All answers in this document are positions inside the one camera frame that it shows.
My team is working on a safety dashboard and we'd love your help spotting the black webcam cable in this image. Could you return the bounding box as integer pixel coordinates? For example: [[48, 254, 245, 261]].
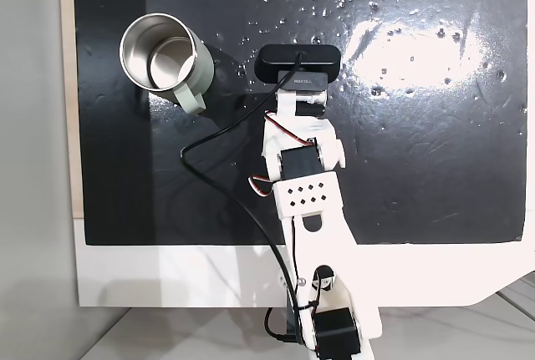
[[180, 50, 305, 345]]

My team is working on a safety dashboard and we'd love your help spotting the green steel-lined mug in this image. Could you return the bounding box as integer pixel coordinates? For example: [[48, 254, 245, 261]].
[[119, 13, 216, 117]]

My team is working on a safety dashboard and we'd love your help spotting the black oval webcam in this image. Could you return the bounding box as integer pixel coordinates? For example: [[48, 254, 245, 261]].
[[254, 43, 342, 92]]

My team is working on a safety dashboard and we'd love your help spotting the black glossy table mat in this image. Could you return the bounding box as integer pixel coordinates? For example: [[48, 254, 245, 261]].
[[72, 0, 527, 246]]

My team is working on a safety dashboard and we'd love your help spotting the red white servo wire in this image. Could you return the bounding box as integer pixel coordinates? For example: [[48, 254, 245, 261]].
[[265, 111, 317, 145], [248, 175, 275, 199]]

